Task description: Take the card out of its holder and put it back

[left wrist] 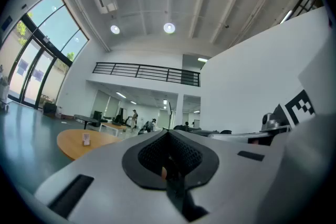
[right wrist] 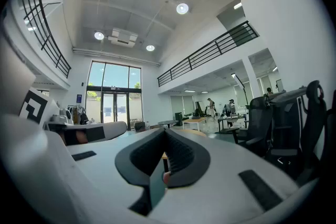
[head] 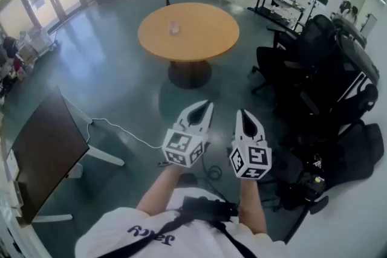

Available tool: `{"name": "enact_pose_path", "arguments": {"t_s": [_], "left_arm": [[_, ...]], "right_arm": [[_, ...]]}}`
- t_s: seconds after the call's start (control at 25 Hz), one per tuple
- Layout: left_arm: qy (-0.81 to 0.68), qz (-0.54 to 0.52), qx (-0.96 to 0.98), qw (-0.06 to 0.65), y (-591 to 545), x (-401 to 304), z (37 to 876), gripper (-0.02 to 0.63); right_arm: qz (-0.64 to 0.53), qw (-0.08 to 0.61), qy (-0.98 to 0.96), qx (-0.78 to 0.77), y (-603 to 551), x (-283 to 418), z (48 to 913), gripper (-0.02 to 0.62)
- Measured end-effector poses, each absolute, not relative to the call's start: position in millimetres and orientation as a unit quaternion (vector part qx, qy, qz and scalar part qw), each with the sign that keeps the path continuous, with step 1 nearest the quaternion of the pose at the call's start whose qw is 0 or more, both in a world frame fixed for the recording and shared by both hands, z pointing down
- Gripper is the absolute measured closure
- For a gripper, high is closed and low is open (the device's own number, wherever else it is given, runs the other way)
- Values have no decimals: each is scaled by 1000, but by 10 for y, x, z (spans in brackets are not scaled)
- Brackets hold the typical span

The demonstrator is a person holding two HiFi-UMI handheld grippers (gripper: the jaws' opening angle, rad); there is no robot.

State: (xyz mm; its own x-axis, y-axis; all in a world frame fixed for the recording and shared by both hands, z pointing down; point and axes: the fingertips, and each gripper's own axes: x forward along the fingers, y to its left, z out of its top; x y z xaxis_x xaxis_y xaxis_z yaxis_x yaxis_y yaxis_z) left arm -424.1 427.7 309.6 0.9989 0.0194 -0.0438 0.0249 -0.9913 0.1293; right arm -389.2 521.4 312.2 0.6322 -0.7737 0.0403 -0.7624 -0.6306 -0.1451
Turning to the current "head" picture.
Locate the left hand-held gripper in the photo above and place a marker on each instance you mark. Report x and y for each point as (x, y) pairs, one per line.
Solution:
(181, 145)

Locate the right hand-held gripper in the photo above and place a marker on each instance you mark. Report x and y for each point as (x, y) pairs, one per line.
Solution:
(254, 160)

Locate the white panel board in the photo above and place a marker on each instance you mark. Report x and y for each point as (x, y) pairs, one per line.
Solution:
(173, 25)

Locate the person's right forearm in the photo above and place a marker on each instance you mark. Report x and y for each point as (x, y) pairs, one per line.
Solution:
(252, 208)

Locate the person's left forearm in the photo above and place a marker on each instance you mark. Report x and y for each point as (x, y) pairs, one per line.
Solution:
(160, 190)

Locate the round wooden table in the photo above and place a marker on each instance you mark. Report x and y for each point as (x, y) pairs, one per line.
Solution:
(196, 42)

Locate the black chest harness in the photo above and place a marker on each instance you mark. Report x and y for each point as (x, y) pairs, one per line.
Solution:
(205, 208)

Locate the small tan object on table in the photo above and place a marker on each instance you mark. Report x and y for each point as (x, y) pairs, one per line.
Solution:
(177, 31)

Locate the black backpack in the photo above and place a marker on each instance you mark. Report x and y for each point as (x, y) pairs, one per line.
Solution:
(356, 154)

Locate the black mesh office chair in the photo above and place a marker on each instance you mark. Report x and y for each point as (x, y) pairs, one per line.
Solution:
(317, 36)
(362, 96)

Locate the person's white shirt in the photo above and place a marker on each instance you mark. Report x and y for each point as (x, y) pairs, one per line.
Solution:
(196, 240)

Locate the grey office chair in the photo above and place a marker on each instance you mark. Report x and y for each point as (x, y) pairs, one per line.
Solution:
(356, 51)

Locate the dark desk with white legs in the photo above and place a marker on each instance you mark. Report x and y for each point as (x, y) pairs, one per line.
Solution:
(45, 145)

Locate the white cart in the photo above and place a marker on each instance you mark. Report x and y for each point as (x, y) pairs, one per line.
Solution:
(39, 39)

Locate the white papers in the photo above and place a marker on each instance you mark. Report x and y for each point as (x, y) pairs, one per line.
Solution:
(12, 164)

